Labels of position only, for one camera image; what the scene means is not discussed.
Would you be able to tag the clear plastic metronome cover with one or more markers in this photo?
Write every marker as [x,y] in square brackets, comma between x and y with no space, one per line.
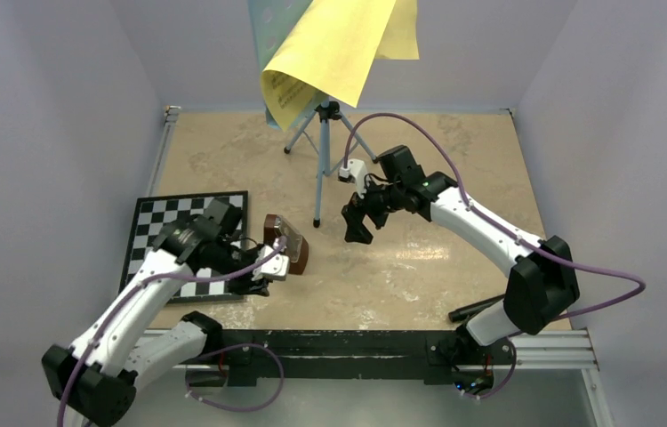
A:
[297,247]

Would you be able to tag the brown wooden metronome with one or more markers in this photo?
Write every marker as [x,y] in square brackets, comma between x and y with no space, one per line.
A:
[269,235]

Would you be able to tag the yellow sheet music paper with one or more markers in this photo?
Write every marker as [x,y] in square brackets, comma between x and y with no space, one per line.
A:
[310,50]

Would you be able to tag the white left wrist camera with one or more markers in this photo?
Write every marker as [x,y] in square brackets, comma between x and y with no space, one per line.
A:
[272,263]

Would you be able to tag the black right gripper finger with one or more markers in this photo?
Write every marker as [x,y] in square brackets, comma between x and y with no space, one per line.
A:
[379,217]
[356,231]

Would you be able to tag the black white checkerboard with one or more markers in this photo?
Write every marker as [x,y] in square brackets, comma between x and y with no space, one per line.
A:
[152,213]

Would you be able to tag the blue tripod music stand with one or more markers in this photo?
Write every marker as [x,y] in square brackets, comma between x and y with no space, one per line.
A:
[327,112]

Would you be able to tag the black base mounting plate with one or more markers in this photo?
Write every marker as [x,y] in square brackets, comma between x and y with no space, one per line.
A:
[248,362]

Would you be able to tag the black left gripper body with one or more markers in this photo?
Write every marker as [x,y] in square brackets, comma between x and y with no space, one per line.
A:
[237,259]

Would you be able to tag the black cylindrical tube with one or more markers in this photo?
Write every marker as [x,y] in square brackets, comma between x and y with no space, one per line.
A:
[466,312]

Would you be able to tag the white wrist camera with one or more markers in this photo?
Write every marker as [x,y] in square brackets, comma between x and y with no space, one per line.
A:
[354,171]
[272,263]

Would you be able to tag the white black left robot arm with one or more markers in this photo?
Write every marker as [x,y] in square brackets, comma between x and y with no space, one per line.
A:
[97,376]

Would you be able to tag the aluminium frame rail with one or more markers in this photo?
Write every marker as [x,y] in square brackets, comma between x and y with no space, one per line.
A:
[547,350]

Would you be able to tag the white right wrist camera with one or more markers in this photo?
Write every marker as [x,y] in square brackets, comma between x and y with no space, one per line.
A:
[354,171]

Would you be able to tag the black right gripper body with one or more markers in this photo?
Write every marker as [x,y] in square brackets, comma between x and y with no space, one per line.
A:
[381,198]

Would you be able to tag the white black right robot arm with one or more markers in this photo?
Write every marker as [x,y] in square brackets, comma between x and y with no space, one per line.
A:
[538,289]

